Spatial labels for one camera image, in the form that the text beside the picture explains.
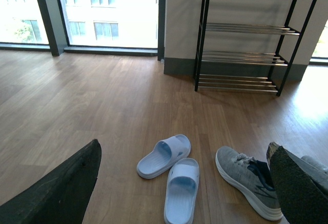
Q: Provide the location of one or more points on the grey knit sneaker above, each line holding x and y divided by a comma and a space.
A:
315, 163
252, 178

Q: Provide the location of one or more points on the black metal shoe rack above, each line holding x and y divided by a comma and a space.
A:
249, 45

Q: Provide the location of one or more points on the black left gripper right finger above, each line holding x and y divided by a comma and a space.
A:
301, 188

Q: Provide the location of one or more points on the light blue slipper upper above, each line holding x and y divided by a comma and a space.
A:
164, 155

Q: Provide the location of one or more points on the light blue slipper lower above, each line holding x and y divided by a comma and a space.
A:
181, 191

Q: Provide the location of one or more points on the dark window frame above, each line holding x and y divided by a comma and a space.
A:
53, 19

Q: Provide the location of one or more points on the light blue slipper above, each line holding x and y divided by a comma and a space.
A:
181, 191
164, 155

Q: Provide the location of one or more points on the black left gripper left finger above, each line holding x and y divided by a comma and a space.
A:
61, 196

